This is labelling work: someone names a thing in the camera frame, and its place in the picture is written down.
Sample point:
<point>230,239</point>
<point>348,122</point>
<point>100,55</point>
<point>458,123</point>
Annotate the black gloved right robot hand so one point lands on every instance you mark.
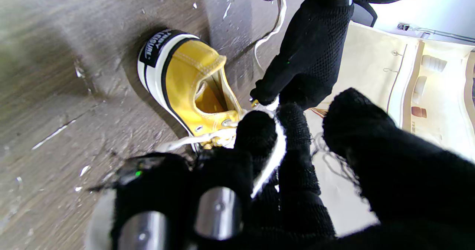
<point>371,190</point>

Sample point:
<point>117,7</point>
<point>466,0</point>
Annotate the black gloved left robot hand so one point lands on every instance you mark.
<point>311,49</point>

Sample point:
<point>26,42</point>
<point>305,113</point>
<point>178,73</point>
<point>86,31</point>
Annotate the yellow canvas sneaker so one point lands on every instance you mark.
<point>189,79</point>

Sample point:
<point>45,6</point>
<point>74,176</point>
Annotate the printed kitchen backdrop cloth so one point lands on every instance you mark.
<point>419,94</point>

